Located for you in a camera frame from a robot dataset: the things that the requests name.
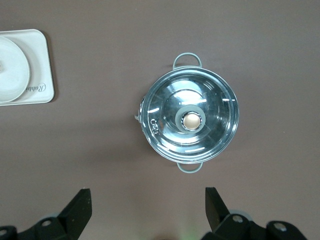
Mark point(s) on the round cream plate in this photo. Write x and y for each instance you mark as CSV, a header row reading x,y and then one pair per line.
x,y
12,75

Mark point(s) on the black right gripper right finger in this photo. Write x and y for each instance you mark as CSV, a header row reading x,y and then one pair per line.
x,y
220,217

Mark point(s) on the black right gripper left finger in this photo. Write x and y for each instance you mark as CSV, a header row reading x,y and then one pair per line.
x,y
70,215

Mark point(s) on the cream rabbit print tray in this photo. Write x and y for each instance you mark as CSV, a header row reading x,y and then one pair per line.
x,y
40,62

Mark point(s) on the glass pot lid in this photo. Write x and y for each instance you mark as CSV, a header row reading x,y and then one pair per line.
x,y
212,125

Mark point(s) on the brown table cover mat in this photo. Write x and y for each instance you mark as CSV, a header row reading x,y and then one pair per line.
x,y
100,150

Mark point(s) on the pale green cooking pot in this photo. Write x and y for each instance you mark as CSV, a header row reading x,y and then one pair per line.
x,y
189,171

